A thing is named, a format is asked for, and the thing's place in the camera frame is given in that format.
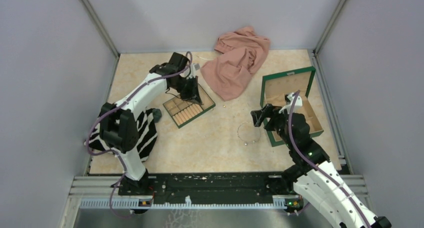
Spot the dark teal small pouch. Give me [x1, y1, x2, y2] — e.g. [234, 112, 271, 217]
[151, 108, 163, 123]

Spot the white cable tray rail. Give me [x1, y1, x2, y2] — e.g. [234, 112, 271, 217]
[79, 195, 299, 210]

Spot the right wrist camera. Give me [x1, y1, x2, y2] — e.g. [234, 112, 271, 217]
[278, 90, 303, 114]

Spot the green jewelry box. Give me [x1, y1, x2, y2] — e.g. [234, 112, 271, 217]
[259, 66, 325, 148]

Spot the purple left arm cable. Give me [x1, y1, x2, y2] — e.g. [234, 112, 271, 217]
[85, 51, 194, 220]

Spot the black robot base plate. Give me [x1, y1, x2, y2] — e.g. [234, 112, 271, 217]
[118, 172, 296, 205]

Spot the green jewelry tray insert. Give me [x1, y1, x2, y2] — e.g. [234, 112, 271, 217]
[162, 84, 216, 129]

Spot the zebra print pouch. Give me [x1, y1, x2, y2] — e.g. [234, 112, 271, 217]
[88, 108, 158, 162]

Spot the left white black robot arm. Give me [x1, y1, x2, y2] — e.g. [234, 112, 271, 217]
[96, 51, 202, 195]

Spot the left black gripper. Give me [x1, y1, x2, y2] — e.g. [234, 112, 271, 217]
[170, 75, 203, 105]

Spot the white strip on table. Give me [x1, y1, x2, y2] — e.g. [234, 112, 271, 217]
[196, 55, 214, 61]

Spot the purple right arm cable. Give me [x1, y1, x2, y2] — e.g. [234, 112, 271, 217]
[287, 89, 374, 228]

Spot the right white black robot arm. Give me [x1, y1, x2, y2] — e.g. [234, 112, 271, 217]
[250, 104, 392, 228]

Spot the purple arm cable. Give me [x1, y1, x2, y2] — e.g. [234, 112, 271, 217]
[85, 51, 194, 220]
[287, 89, 374, 228]

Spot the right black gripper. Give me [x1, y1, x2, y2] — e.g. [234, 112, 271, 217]
[251, 103, 296, 149]

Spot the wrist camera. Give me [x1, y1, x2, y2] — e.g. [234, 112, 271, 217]
[187, 63, 201, 79]
[278, 90, 303, 114]

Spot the pink cloth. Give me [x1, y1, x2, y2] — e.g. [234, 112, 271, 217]
[200, 26, 271, 101]

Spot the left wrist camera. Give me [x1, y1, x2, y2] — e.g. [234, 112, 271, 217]
[187, 63, 201, 79]

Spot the silver pearl bangle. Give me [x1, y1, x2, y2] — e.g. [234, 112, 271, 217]
[237, 122, 261, 146]

